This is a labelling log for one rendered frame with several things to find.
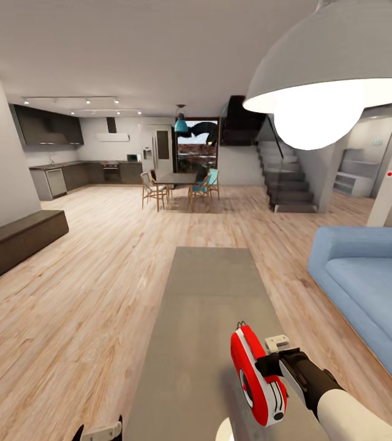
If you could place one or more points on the fixed window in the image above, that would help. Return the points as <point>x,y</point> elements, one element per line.
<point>197,149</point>

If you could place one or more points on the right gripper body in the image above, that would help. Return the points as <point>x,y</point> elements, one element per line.
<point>267,365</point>

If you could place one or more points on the radio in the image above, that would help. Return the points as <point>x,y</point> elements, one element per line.
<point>266,396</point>

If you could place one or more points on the stairs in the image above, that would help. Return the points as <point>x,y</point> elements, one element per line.
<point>285,189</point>

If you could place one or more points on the sofa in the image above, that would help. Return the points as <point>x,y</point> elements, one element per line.
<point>353,267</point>

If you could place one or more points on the breakfast table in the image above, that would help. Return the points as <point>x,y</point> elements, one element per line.
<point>172,179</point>

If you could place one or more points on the coffee table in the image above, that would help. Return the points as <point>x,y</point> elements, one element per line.
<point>189,389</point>

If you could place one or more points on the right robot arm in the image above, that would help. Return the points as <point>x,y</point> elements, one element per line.
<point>342,417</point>

